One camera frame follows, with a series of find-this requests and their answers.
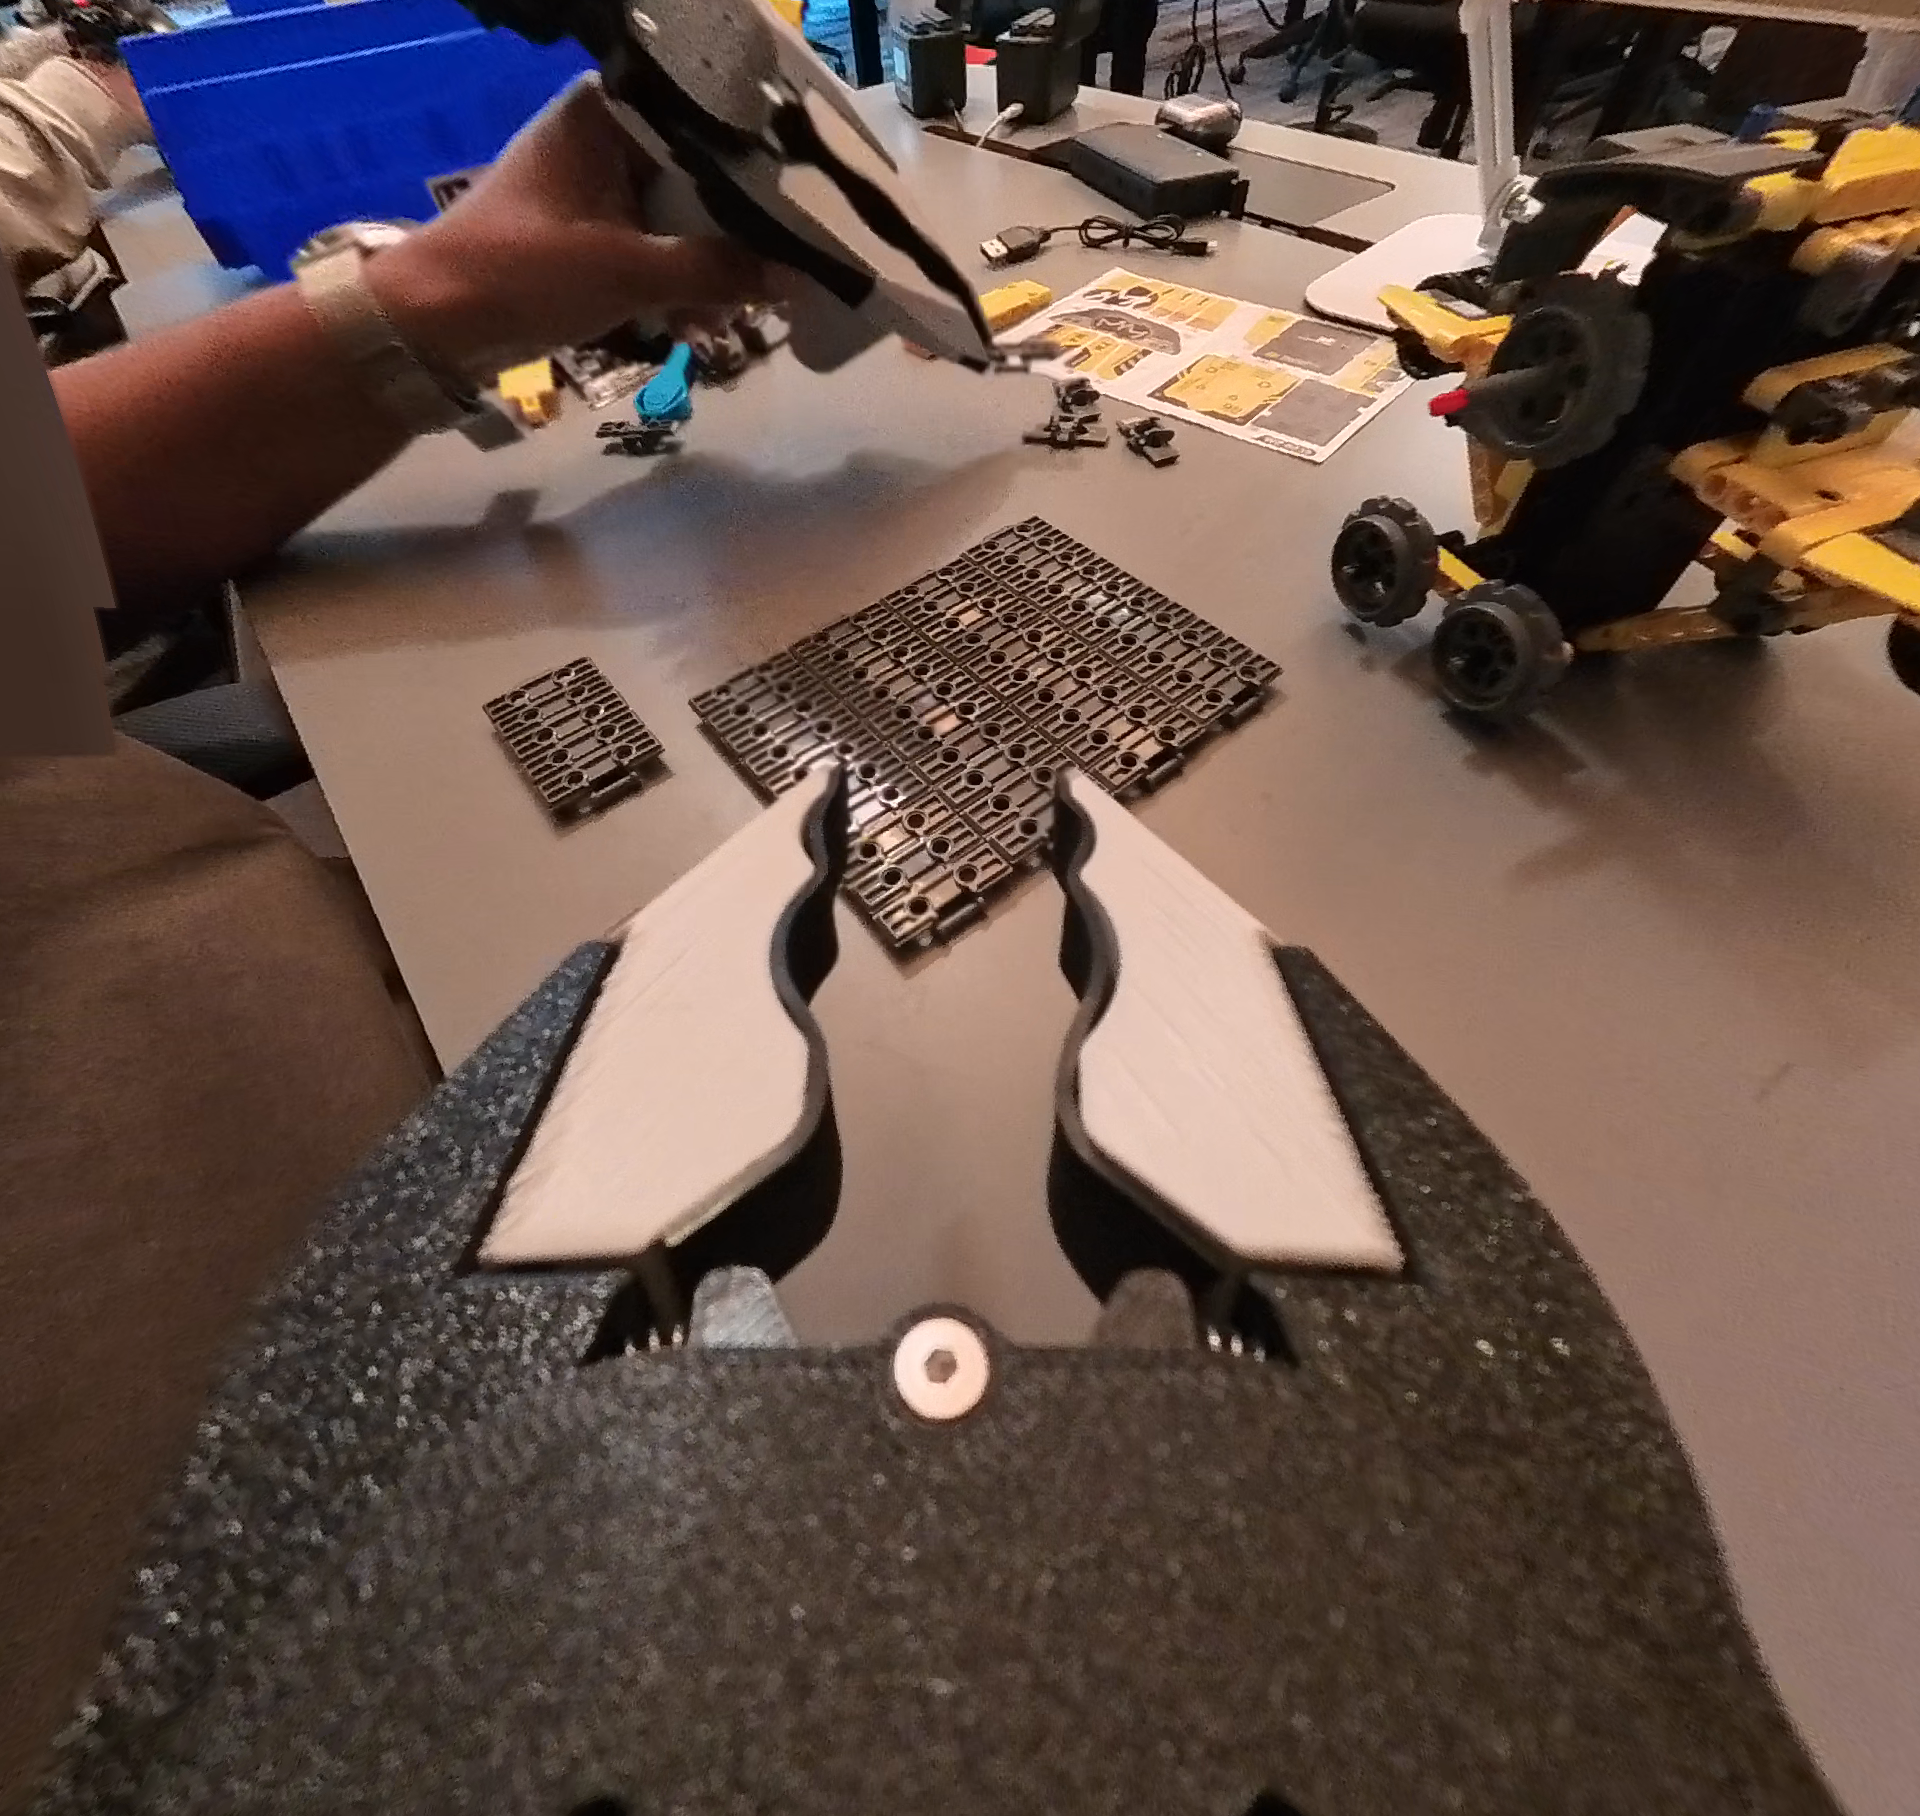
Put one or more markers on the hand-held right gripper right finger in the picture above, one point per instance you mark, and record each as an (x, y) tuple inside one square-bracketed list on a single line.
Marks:
[(1230, 1098)]

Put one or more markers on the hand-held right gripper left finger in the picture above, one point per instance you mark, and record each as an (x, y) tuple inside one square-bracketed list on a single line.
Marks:
[(660, 1098)]

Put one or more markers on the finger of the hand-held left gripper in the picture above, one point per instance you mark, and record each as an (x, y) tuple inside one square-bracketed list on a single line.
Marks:
[(877, 203), (870, 325)]

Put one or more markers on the grey tread link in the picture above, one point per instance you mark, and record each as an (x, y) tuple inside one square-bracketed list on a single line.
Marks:
[(1028, 357)]

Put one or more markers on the person's left forearm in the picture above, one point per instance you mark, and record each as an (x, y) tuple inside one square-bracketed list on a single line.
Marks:
[(194, 468)]

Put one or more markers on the large grey tread link mat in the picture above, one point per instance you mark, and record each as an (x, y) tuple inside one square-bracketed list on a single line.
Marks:
[(974, 676)]

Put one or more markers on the person's left hand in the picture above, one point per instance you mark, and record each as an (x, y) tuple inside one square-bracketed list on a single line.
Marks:
[(539, 270)]

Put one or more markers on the long yellow toy brick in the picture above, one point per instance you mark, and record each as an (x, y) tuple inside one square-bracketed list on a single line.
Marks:
[(1012, 303)]

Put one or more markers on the black battery charger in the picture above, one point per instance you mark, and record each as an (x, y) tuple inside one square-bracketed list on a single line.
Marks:
[(933, 62), (1042, 71)]

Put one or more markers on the blue toy part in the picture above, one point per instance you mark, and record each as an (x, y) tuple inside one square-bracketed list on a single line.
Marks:
[(665, 383)]

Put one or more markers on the small black toy part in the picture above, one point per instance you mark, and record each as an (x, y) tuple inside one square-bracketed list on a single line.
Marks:
[(639, 435), (1148, 441), (1066, 421)]

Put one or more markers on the black power brick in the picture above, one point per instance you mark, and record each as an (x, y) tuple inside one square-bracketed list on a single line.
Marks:
[(1154, 165)]

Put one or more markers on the grey earbud case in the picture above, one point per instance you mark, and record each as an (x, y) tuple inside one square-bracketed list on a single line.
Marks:
[(1201, 119)]

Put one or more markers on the yellow printed sticker sheet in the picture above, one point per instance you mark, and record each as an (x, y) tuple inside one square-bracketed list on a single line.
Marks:
[(1201, 378)]

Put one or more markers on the small yellow toy part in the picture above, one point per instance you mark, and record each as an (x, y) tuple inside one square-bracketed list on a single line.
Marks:
[(532, 383)]

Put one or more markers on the large blue plastic bin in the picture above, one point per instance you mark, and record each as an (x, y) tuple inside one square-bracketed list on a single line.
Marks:
[(299, 123)]

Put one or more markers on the beige band wristwatch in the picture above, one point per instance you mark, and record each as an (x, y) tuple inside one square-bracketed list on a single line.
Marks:
[(361, 331)]

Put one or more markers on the white book stand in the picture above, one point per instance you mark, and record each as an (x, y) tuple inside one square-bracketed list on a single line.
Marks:
[(1485, 105)]

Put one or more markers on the yellow black toy vehicle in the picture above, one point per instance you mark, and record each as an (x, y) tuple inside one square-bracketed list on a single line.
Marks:
[(1619, 468)]

